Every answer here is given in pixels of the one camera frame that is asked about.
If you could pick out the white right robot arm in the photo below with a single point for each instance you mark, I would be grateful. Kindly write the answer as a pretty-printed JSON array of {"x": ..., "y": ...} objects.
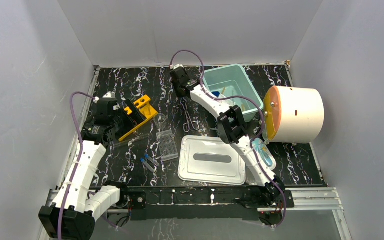
[{"x": 232, "y": 131}]

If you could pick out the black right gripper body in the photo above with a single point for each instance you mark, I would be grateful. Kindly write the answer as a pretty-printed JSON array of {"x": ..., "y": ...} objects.
[{"x": 176, "y": 88}]

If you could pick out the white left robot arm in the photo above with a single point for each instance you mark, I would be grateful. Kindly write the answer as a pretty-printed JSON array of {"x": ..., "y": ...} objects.
[{"x": 82, "y": 179}]

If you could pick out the blue packaged tool blister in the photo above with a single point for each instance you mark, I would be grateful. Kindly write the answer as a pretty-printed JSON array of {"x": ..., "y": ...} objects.
[{"x": 264, "y": 153}]

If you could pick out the metal crucible tongs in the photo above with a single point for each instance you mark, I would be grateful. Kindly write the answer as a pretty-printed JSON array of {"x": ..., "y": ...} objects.
[{"x": 189, "y": 124}]

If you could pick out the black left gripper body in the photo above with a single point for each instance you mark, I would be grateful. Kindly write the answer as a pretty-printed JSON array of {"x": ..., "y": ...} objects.
[{"x": 127, "y": 112}]

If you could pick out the white orange centrifuge drum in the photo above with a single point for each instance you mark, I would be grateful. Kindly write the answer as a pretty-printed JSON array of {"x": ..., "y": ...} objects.
[{"x": 292, "y": 115}]

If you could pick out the clear well plate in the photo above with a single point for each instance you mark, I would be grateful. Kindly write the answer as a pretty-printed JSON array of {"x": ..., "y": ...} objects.
[{"x": 167, "y": 145}]

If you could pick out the mint green plastic bin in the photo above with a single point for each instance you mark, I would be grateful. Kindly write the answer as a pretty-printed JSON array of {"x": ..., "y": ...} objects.
[{"x": 236, "y": 81}]

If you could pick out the yellow test tube rack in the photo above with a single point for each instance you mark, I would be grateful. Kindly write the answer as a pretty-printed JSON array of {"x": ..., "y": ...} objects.
[{"x": 144, "y": 106}]

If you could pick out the blue capped tube left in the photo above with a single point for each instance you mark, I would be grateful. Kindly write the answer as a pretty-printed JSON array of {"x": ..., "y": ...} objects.
[{"x": 147, "y": 165}]

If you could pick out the white bin lid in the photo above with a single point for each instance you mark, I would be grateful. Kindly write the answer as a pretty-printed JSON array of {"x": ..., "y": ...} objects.
[{"x": 209, "y": 160}]

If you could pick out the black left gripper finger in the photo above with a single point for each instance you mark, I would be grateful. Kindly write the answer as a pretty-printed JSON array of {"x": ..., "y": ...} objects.
[
  {"x": 135, "y": 115},
  {"x": 126, "y": 124}
]

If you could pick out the clear large test tube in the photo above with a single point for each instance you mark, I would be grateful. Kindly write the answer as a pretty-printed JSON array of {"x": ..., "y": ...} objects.
[{"x": 126, "y": 142}]

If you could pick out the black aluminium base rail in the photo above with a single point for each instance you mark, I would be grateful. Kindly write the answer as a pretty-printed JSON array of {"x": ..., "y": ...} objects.
[{"x": 218, "y": 202}]

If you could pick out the blue capped test tube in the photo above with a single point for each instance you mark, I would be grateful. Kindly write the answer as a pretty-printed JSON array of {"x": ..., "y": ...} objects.
[{"x": 216, "y": 93}]

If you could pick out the blue capped tube right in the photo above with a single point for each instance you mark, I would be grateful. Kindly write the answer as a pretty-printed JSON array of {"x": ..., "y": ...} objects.
[{"x": 149, "y": 158}]

